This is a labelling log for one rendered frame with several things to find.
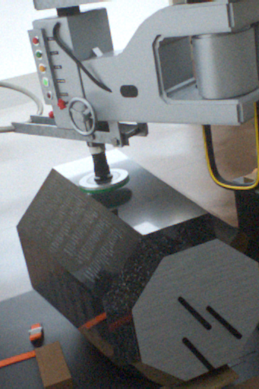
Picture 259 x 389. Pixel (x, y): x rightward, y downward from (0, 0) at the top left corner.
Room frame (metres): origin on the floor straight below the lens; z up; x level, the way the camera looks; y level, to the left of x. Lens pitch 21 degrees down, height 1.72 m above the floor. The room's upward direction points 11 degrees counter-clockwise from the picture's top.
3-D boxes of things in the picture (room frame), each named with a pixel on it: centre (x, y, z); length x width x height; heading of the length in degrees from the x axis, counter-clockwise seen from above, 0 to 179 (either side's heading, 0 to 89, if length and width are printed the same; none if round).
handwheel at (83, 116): (2.17, 0.08, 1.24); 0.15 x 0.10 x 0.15; 45
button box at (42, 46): (2.30, 0.21, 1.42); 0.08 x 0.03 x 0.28; 45
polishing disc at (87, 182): (2.34, 0.08, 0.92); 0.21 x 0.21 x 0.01
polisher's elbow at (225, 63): (1.87, -0.38, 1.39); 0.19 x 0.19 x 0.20
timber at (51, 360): (2.25, 0.47, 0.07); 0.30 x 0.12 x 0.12; 13
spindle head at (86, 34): (2.28, 0.03, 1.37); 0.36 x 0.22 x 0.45; 45
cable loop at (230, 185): (1.87, -0.38, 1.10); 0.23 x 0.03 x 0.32; 45
